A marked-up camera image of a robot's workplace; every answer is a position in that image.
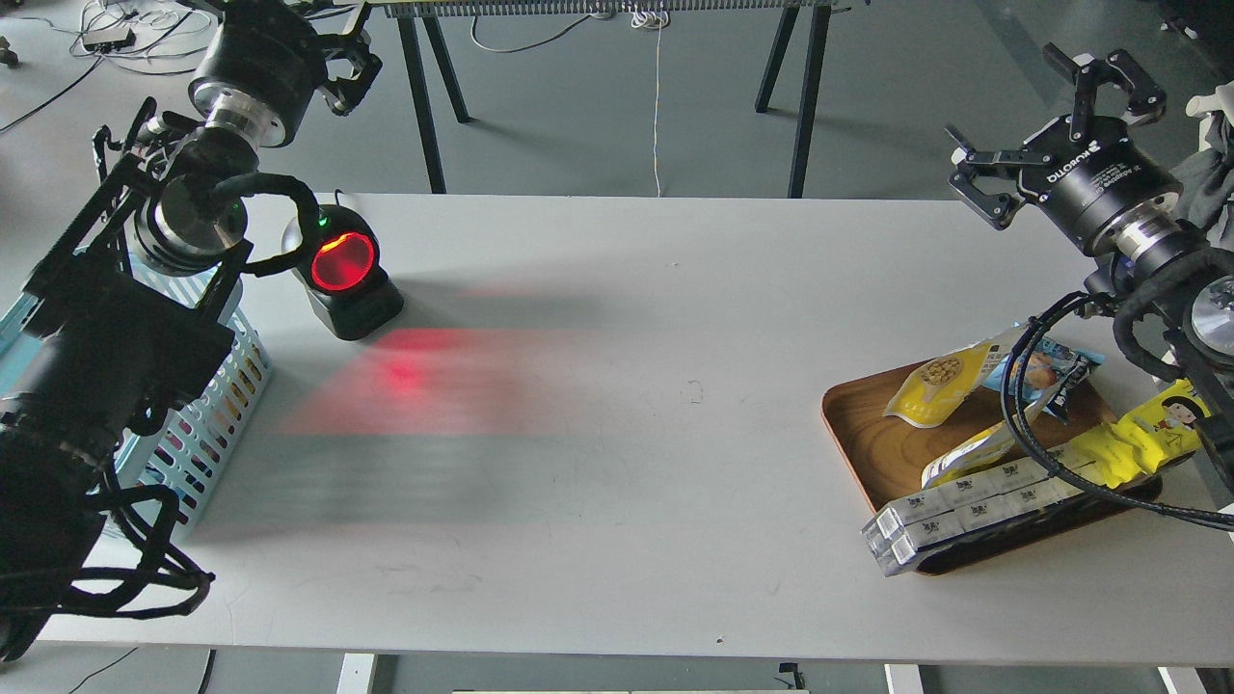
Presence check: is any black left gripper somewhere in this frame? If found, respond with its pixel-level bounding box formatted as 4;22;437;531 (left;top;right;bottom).
188;0;383;148

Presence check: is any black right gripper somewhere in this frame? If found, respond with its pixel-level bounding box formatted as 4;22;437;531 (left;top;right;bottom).
945;42;1183;257

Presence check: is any clear white snack box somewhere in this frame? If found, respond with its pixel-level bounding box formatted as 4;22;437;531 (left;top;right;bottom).
861;461;1116;575

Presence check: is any light blue plastic basket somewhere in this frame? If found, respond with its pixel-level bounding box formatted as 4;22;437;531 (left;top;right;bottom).
1;254;271;542

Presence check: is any grey cloth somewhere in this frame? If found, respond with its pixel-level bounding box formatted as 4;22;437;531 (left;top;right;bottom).
1171;110;1233;251

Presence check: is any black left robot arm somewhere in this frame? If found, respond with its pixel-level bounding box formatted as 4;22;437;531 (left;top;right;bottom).
1;1;404;659

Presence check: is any black power adapter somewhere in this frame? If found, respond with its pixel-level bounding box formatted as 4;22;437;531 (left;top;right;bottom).
81;25;136;53

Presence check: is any yellow white snack pouch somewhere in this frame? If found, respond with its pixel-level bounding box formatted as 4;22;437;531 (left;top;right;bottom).
882;324;1025;429

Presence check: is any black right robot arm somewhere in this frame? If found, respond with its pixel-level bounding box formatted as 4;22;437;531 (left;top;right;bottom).
949;43;1233;485

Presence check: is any white hanging cable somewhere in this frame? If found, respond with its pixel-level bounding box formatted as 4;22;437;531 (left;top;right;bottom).
631;10;671;198

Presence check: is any black barcode scanner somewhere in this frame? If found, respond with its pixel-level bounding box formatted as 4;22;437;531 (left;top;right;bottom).
294;203;404;341

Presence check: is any blue snack packet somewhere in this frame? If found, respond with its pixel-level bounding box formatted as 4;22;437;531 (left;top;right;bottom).
1021;337;1106;424

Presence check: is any wooden tray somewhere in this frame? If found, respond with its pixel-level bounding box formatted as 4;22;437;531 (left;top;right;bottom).
821;363;1124;575

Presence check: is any yellow white snack bag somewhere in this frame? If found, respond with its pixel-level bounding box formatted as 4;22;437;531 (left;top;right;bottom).
921;417;1021;491

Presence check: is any yellow cartoon snack bag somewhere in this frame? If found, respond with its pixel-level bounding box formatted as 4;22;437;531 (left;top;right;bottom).
1059;379;1212;489

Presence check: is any black table frame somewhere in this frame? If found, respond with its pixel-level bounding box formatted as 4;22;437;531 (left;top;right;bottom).
379;1;835;199

